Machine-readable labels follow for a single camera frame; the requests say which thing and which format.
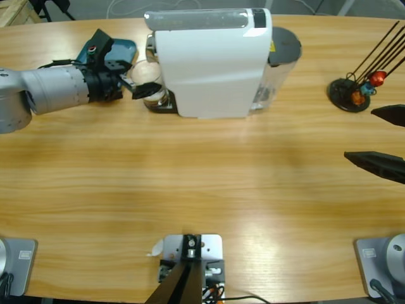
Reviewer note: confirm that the teal plastic tray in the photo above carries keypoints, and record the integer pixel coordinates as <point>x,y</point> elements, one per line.
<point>123,50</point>

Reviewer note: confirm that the white block with dark post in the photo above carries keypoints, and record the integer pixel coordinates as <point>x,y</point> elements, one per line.
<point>209,250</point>

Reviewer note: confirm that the dark orange coffee capsule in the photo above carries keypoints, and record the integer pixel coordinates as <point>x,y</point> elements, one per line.
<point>357,97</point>

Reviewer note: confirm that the black stand legs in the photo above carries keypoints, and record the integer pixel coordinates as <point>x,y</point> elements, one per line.
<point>67,13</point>

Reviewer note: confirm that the grey coffee machine lever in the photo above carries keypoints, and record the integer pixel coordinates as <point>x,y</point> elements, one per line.
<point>196,19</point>

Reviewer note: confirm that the red coffee capsule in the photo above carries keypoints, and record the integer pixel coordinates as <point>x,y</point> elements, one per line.
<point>377,78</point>

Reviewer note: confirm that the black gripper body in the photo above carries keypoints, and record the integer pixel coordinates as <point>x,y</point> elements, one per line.
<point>102,84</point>

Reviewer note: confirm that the blue coffee capsule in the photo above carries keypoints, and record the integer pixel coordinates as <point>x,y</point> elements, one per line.
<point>367,89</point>

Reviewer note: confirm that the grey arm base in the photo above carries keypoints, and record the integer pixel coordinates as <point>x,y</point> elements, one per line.
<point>379,263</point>
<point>19,266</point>

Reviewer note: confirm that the white capsule coffee machine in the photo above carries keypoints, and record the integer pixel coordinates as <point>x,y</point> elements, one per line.
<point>215,73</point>

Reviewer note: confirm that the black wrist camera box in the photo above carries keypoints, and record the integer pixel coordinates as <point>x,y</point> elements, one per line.
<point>98,47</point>

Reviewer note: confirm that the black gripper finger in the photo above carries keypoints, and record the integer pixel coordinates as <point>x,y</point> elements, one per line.
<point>145,90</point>
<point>390,114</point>
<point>376,163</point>
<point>118,65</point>

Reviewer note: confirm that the wooden crate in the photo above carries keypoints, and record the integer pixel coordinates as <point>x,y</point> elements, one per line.
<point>12,11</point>

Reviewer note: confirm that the white paper tag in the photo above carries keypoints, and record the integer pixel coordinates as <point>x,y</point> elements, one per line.
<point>156,248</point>

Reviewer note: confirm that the white frame leg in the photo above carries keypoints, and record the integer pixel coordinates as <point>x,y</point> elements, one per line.
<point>348,8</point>

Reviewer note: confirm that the clear water tank grey lid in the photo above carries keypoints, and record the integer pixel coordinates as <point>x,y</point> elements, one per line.
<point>283,44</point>

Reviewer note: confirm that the black capsule holder with rods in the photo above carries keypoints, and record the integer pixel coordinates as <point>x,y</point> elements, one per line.
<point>343,95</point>

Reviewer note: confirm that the clear glass cup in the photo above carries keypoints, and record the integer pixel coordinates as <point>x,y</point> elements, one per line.
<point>148,74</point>

